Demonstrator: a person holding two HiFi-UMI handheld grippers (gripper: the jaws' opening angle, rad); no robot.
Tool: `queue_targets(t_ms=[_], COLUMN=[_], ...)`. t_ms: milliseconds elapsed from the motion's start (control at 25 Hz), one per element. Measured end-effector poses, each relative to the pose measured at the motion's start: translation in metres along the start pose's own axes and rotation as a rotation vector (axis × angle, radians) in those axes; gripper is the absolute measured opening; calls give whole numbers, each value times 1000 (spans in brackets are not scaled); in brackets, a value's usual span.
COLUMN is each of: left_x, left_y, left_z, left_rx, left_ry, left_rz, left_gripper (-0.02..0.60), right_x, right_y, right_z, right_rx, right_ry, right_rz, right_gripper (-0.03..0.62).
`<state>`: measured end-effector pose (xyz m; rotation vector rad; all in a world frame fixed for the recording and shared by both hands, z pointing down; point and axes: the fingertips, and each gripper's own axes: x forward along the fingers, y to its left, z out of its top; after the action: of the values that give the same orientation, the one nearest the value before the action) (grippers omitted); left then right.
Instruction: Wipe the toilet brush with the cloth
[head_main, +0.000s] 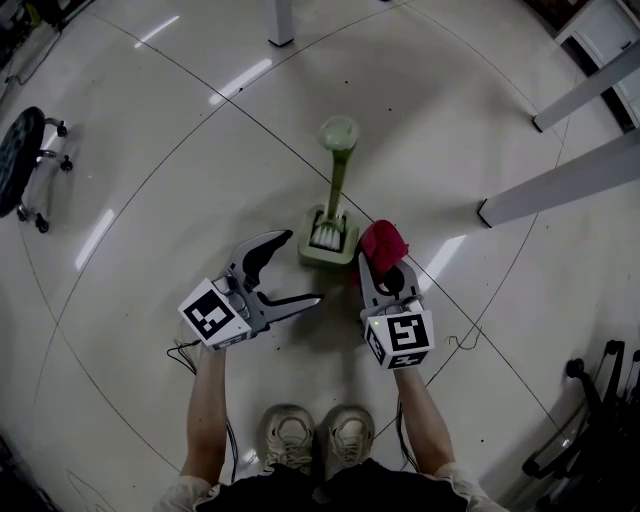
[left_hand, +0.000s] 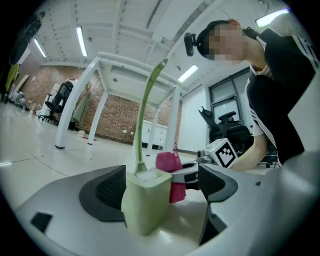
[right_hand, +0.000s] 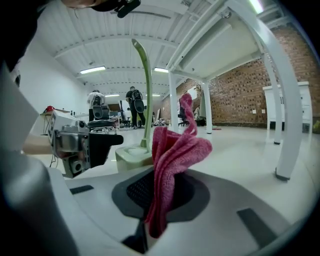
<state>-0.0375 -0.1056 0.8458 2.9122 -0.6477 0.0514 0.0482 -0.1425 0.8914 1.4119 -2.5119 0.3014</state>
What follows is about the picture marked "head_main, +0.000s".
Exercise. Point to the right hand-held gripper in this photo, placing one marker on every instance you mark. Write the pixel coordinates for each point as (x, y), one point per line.
(400, 335)

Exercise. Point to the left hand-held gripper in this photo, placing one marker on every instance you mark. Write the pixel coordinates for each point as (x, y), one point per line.
(215, 316)

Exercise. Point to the red cloth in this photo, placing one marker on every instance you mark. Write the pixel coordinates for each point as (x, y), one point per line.
(382, 245)

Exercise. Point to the green toilet brush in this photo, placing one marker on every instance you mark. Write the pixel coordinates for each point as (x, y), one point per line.
(339, 170)

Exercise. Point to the person's left forearm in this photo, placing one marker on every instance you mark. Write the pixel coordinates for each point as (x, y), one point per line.
(206, 410)

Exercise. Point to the person's right forearm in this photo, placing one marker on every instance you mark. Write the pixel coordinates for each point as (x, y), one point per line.
(425, 420)

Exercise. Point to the green brush holder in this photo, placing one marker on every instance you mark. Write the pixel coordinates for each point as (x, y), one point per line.
(327, 257)

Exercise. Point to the dark thread scrap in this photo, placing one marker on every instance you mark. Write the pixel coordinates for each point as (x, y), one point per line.
(465, 342)

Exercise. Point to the person's right beige shoe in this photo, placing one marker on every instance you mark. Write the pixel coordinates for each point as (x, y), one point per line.
(350, 437)

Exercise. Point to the person's beige shoe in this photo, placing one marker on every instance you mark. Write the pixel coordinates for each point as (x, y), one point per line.
(350, 437)
(289, 437)

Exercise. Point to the person's left beige shoe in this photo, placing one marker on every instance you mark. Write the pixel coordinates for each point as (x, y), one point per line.
(289, 437)

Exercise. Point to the white table leg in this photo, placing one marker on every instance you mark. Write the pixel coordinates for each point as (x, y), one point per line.
(585, 87)
(280, 22)
(560, 187)

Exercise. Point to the person's black clothing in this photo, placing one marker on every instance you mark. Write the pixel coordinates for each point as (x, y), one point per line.
(330, 490)

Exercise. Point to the person's right beige sleeve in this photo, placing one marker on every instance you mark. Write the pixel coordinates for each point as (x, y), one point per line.
(472, 487)

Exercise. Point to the person's beige sleeve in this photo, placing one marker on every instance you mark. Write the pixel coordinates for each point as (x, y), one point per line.
(472, 487)
(182, 495)

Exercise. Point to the person's left beige sleeve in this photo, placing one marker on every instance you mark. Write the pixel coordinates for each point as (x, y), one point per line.
(182, 495)

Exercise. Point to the black office chair base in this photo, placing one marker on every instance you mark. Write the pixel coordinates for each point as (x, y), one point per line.
(595, 425)

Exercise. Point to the black round wheeled stool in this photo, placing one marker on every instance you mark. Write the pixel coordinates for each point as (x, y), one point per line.
(17, 160)

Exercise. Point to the white cabinet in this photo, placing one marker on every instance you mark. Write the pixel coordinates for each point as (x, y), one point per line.
(607, 35)

